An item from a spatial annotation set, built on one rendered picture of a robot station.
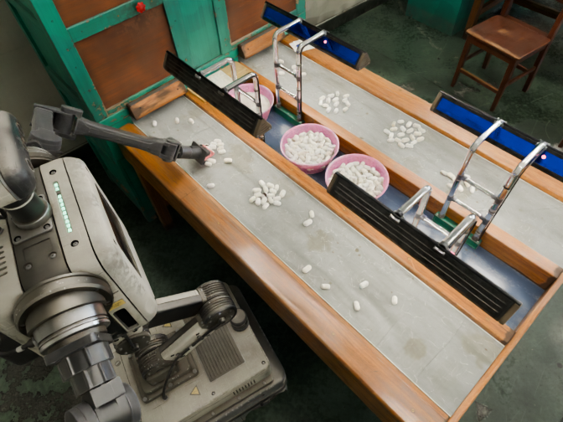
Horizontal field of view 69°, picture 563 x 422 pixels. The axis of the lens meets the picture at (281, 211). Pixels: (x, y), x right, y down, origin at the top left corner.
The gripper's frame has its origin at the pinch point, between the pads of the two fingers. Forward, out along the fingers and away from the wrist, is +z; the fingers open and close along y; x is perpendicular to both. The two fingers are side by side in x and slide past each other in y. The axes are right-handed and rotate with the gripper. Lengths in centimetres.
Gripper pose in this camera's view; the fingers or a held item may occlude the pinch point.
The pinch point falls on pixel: (212, 153)
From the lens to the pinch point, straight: 189.9
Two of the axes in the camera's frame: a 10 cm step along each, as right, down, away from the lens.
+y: -6.8, -5.8, 4.6
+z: 6.0, -0.7, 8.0
